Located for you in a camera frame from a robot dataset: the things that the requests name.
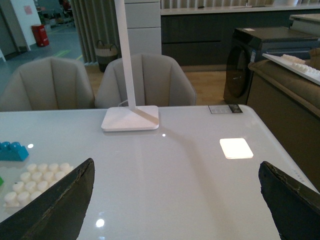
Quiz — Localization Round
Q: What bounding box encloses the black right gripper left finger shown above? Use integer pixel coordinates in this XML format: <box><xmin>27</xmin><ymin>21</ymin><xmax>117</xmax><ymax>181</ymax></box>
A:
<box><xmin>0</xmin><ymin>158</ymin><xmax>95</xmax><ymax>240</ymax></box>

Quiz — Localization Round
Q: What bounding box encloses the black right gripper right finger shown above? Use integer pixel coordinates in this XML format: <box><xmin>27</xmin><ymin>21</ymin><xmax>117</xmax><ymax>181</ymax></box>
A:
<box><xmin>258</xmin><ymin>161</ymin><xmax>320</xmax><ymax>240</ymax></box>

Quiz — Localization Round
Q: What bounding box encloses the white studded base plate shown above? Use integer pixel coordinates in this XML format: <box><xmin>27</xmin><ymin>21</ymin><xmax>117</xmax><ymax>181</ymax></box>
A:
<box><xmin>3</xmin><ymin>162</ymin><xmax>74</xmax><ymax>208</ymax></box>

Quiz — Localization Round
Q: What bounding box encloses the green two-stud block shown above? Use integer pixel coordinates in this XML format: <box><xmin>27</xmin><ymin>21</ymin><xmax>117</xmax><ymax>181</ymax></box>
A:
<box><xmin>0</xmin><ymin>176</ymin><xmax>4</xmax><ymax>186</ymax></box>

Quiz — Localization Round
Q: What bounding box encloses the blue three-stud block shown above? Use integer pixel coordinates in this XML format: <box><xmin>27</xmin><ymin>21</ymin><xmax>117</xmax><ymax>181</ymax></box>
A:
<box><xmin>0</xmin><ymin>141</ymin><xmax>29</xmax><ymax>162</ymax></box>

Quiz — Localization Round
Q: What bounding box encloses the white desk lamp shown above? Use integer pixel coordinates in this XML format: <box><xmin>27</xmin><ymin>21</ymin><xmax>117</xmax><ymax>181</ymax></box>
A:
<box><xmin>101</xmin><ymin>0</ymin><xmax>159</xmax><ymax>132</ymax></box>

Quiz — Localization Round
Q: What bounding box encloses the table label sticker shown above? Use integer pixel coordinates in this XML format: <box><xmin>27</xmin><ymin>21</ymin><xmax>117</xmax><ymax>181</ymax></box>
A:
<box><xmin>208</xmin><ymin>104</ymin><xmax>243</xmax><ymax>114</ymax></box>

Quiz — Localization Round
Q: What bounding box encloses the beige left chair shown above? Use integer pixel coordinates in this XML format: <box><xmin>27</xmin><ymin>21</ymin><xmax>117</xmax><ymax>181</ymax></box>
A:
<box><xmin>0</xmin><ymin>57</ymin><xmax>95</xmax><ymax>112</ymax></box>

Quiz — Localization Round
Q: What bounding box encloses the beige chair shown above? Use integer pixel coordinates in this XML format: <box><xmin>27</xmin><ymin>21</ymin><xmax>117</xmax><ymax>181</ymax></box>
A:
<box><xmin>95</xmin><ymin>53</ymin><xmax>197</xmax><ymax>109</ymax></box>
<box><xmin>0</xmin><ymin>57</ymin><xmax>95</xmax><ymax>112</ymax></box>

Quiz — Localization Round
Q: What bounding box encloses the white tray with blocks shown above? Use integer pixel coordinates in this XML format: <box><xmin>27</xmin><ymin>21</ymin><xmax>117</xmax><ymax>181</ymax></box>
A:
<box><xmin>262</xmin><ymin>53</ymin><xmax>320</xmax><ymax>85</ymax></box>

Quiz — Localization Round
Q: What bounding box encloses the beige right chair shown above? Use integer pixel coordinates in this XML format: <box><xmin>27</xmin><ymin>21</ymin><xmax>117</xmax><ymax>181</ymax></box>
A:
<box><xmin>95</xmin><ymin>53</ymin><xmax>197</xmax><ymax>109</ymax></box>

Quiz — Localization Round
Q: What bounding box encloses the black washing machine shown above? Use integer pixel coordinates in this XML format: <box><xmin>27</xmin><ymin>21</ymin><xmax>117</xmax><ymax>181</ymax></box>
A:
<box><xmin>223</xmin><ymin>26</ymin><xmax>320</xmax><ymax>106</ymax></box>

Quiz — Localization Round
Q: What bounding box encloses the red bin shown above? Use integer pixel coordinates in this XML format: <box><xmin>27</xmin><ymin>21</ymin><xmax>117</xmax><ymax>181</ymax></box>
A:
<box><xmin>31</xmin><ymin>24</ymin><xmax>50</xmax><ymax>47</ymax></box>

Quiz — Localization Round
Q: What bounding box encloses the dark counter cabinet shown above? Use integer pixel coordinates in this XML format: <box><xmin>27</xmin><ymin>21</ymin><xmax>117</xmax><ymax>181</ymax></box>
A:
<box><xmin>161</xmin><ymin>3</ymin><xmax>320</xmax><ymax>66</ymax></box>

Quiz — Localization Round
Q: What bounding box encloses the white drawer cabinet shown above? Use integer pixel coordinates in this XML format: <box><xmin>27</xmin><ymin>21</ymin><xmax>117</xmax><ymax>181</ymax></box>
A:
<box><xmin>124</xmin><ymin>0</ymin><xmax>162</xmax><ymax>55</ymax></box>

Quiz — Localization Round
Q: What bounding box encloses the woven basket with handles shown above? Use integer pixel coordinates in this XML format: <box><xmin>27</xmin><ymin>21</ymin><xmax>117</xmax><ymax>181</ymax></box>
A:
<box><xmin>94</xmin><ymin>40</ymin><xmax>118</xmax><ymax>73</ymax></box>

